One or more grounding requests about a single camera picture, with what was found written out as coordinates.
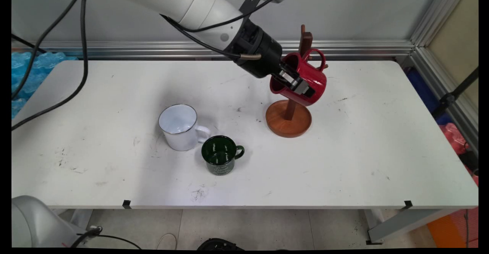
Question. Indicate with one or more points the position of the aluminium corner frame profile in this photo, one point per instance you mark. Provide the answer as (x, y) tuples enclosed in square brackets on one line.
[(431, 21)]

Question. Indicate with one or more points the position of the black round floor object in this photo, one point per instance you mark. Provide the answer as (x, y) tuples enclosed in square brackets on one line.
[(219, 244)]

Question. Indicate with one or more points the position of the red plastic bag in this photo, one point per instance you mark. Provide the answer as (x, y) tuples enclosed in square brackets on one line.
[(452, 137)]

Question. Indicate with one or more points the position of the dark green enamel mug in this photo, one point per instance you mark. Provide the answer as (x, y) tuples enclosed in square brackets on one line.
[(221, 166)]

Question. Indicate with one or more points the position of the blue box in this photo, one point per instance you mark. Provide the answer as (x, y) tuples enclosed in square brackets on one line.
[(422, 89)]

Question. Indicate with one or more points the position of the black tripod pole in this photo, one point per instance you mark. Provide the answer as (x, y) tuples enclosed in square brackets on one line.
[(449, 99)]

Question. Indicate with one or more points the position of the blue bubble wrap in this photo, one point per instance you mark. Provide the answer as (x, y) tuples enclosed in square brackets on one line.
[(42, 65)]

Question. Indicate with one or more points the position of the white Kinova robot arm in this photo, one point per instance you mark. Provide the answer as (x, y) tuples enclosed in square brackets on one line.
[(191, 2)]

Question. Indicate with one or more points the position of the long aluminium frame rail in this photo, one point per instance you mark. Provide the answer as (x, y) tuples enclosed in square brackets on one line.
[(344, 48)]

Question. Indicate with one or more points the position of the red enamel mug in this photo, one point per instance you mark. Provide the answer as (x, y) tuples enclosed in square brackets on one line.
[(317, 82)]

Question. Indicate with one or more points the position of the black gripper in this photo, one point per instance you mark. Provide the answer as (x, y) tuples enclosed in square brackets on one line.
[(263, 55)]

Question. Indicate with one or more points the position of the brown wooden mug tree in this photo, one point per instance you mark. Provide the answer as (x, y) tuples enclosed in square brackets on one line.
[(288, 126)]

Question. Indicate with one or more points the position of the white enamel mug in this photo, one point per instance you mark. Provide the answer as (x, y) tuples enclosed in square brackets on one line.
[(183, 139)]

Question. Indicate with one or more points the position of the black tape strip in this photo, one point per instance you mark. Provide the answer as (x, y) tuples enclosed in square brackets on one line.
[(126, 204), (407, 204)]

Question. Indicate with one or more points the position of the red floor mat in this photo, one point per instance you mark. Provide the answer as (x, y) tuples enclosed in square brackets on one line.
[(471, 227)]

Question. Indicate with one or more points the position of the grey table leg with foot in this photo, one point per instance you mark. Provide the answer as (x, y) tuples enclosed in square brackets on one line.
[(405, 223)]

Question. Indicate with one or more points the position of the orange floor object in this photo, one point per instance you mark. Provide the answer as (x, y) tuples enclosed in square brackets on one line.
[(445, 231)]

